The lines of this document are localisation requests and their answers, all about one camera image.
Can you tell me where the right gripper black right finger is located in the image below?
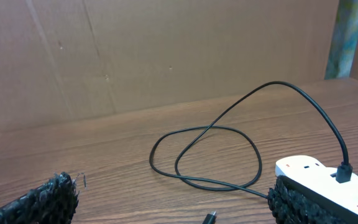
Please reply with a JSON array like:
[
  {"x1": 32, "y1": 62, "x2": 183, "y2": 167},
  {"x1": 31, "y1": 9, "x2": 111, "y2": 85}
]
[{"x1": 267, "y1": 175, "x2": 358, "y2": 224}]

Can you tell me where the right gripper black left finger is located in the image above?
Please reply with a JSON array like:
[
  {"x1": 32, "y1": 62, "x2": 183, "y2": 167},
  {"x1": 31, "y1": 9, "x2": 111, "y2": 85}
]
[{"x1": 0, "y1": 172, "x2": 79, "y2": 224}]

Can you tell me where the white power strip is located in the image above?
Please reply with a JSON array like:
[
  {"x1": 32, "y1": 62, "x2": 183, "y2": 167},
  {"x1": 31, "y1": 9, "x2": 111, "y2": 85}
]
[{"x1": 275, "y1": 155, "x2": 358, "y2": 223}]

